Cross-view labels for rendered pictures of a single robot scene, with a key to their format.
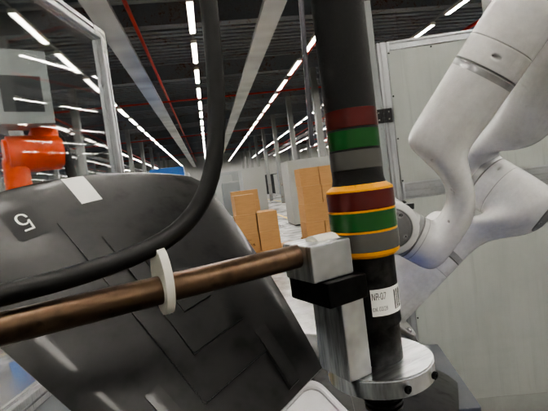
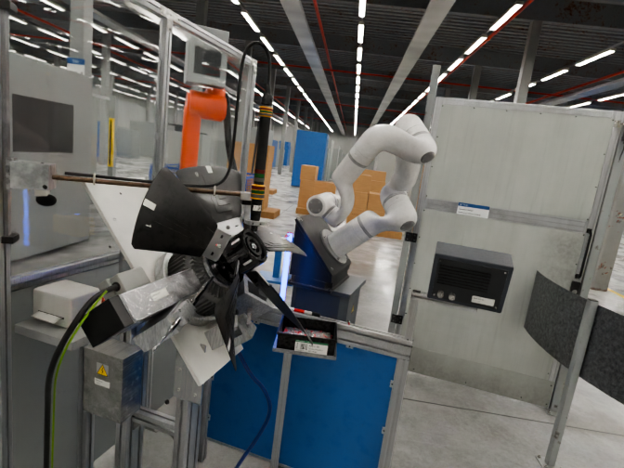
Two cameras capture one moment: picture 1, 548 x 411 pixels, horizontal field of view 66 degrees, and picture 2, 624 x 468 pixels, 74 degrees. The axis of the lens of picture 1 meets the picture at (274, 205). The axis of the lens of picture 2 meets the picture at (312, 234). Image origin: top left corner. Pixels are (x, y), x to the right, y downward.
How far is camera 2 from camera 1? 1.11 m
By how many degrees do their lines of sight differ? 15
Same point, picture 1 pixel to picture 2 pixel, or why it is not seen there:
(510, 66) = (359, 159)
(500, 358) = (457, 331)
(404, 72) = (449, 122)
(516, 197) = (395, 213)
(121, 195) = (216, 173)
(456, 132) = (342, 176)
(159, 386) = (211, 208)
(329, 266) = (244, 197)
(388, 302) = (256, 208)
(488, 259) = not seen: hidden behind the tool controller
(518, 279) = not seen: hidden behind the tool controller
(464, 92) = (345, 163)
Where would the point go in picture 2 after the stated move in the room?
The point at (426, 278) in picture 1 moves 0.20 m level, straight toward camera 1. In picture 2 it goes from (351, 238) to (329, 242)
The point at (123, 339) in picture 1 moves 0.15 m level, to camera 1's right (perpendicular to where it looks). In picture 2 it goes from (208, 200) to (251, 206)
